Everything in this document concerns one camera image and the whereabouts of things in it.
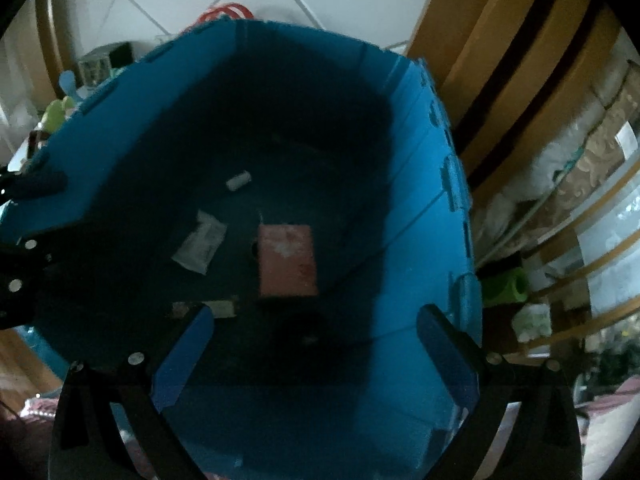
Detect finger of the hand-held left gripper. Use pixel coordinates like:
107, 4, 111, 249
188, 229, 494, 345
0, 169, 69, 204
0, 232, 57, 331

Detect pink tissue pack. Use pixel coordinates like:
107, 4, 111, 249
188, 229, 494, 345
257, 224, 319, 300

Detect wooden door frame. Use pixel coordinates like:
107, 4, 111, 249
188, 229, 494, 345
407, 0, 621, 196

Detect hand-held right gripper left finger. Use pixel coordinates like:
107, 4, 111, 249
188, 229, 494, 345
48, 304, 215, 480

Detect blue plastic crate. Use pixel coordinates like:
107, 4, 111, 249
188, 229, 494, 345
0, 17, 483, 480

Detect rolled patterned quilt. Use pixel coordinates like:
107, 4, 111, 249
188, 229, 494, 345
475, 60, 640, 261

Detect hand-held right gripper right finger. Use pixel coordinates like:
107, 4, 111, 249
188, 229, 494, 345
416, 304, 585, 480

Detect light green frog plush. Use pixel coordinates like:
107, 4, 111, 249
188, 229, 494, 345
42, 95, 81, 133

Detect red toy suitcase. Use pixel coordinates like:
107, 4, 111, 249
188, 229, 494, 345
192, 2, 253, 28

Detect green foam roll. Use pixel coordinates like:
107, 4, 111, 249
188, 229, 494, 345
482, 267, 529, 306

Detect dark small drawer organizer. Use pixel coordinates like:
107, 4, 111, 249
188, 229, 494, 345
77, 42, 133, 86

